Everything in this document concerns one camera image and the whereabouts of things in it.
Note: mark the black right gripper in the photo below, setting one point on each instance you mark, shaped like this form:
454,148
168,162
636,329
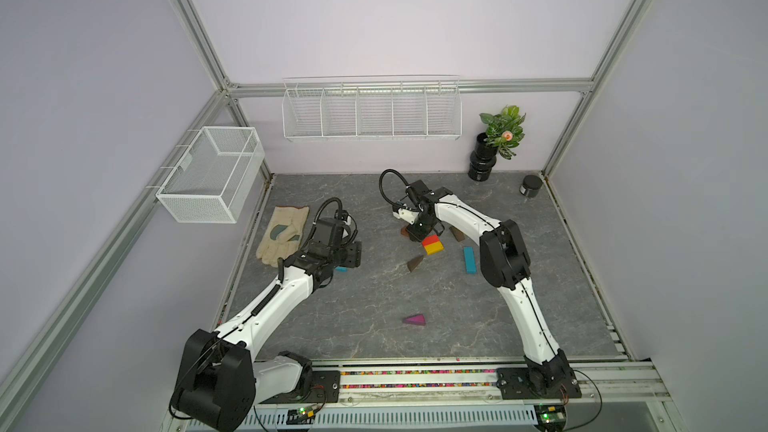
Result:
416,235

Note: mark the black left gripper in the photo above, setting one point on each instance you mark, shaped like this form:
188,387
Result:
353,254

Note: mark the yellow rectangular block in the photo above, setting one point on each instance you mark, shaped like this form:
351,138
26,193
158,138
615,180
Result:
432,247

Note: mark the brown wooden wedge block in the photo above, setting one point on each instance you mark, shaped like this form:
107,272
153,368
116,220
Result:
457,234

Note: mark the dark brown wedge block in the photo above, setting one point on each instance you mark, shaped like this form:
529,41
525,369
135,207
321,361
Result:
414,263

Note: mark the red rectangular block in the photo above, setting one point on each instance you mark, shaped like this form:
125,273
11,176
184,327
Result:
432,239

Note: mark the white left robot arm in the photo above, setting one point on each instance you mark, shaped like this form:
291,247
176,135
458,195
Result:
258,324

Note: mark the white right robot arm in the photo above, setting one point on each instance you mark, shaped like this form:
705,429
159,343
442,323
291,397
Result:
505,265

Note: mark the yellow work glove green patches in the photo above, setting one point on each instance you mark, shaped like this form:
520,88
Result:
283,235

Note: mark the purple wedge block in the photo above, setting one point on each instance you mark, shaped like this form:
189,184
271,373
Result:
417,320

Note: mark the small black cylinder can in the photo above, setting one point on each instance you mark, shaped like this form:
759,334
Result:
531,186

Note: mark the potted green plant black vase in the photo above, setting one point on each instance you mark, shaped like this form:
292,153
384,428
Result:
503,134

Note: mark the long white wire basket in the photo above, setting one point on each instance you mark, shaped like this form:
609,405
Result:
372,108

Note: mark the square white wire basket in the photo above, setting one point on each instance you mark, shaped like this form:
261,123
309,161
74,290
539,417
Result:
211,181

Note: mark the white vented cable duct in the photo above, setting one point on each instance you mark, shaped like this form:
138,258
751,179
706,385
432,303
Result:
395,418

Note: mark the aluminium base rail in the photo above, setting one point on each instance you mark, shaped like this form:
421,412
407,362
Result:
432,381

